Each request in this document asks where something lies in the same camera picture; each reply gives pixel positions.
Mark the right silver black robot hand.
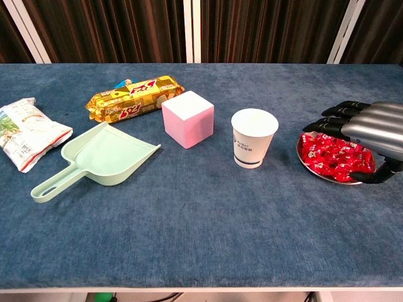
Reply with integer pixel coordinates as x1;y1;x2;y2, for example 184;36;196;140
302;100;403;185

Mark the red candy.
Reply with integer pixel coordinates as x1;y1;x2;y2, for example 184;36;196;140
352;149;375;166
300;147;322;167
322;147;341;163
336;154;355;169
307;133;331;148
327;167;352;182

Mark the silver metal plate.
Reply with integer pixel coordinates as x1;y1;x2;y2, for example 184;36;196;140
295;131;377;186

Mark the white paper cup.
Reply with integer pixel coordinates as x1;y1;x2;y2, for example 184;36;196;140
230;108;280;169

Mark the pink cube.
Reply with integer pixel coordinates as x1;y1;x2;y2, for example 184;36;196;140
161;90;215;150

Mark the blue table cloth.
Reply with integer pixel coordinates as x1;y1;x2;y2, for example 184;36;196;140
0;64;403;289

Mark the gold biscuit package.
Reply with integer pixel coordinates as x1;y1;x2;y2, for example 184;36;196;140
84;74;185;123

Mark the mint green plastic dustpan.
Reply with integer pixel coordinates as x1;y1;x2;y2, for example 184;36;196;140
30;121;162;204

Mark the white snack bag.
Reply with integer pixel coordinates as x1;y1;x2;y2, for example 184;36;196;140
0;97;74;174

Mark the white table frame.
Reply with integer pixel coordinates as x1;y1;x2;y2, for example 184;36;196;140
0;285;403;302

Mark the black cable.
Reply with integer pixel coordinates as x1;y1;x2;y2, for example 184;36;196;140
157;292;183;302

